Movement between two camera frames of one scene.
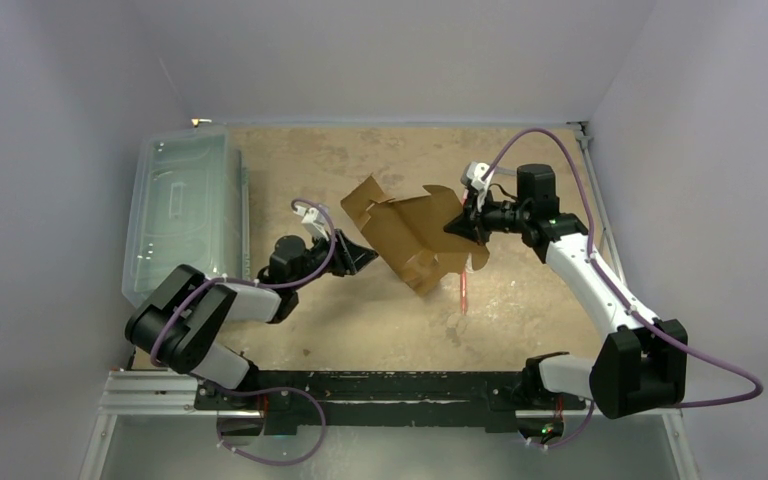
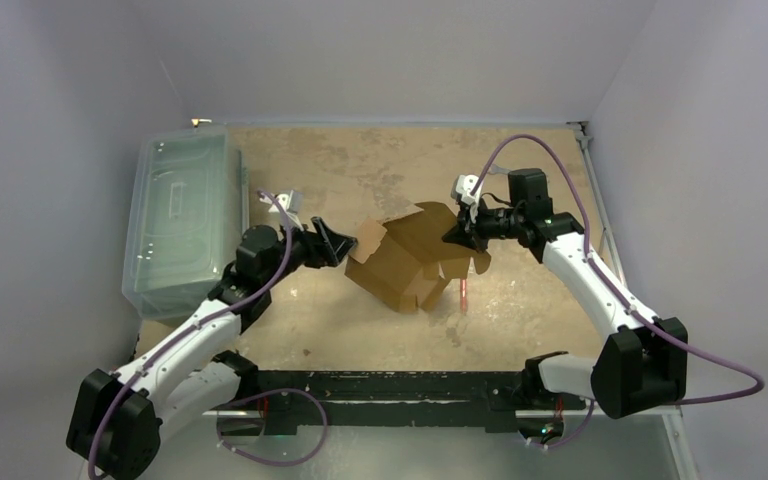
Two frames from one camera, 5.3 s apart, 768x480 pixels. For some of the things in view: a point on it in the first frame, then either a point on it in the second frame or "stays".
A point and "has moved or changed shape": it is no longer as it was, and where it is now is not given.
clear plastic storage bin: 189,208 stays
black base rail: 499,399 stays
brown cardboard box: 412,232 has moved or changed shape
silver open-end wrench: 499,170 stays
